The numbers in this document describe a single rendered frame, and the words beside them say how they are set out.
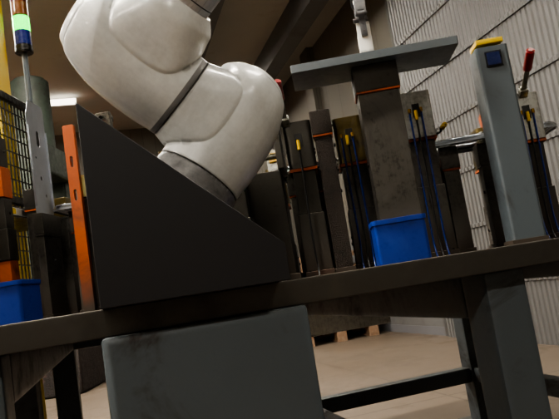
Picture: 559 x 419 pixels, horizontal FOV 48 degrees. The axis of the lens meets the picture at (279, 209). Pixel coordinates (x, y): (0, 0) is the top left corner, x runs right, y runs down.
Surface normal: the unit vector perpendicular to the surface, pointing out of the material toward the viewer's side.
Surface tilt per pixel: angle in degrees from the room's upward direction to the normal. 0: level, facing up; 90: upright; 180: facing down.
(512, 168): 90
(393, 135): 90
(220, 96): 89
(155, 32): 118
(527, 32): 90
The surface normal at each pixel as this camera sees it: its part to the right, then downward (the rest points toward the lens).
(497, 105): -0.08, -0.11
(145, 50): 0.10, 0.32
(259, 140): 0.75, 0.24
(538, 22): -0.96, 0.12
